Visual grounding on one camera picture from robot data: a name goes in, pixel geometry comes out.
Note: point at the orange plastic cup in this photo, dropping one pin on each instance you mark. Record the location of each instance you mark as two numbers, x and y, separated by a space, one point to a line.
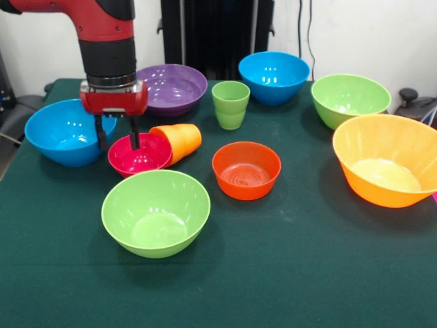
184 140

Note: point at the red-orange plastic bowl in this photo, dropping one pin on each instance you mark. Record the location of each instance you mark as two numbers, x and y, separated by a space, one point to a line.
246 188

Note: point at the green plastic cup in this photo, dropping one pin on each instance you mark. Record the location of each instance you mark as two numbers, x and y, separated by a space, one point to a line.
230 112

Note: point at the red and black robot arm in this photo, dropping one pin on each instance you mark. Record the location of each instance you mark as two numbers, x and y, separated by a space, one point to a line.
106 34

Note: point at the dark green table cloth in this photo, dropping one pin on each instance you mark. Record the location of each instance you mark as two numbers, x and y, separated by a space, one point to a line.
218 294

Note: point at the dark grey chair base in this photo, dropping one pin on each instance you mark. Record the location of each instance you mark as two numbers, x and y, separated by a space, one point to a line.
20 112
414 106

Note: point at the pink plastic bowl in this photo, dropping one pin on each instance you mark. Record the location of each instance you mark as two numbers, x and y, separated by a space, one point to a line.
147 160

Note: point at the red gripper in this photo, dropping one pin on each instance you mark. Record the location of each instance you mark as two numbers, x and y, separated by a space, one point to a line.
116 102

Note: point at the green plastic bowl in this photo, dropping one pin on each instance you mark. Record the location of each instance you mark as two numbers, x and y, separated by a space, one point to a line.
155 218
350 97

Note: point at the blue plastic bowl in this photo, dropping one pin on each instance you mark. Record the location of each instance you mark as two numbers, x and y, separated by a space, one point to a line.
273 78
58 136

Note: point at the purple plastic bowl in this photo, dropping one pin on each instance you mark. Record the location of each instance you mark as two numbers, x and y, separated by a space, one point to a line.
177 89

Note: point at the large orange plastic bowl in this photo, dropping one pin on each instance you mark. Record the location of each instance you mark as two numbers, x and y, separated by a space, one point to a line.
385 164

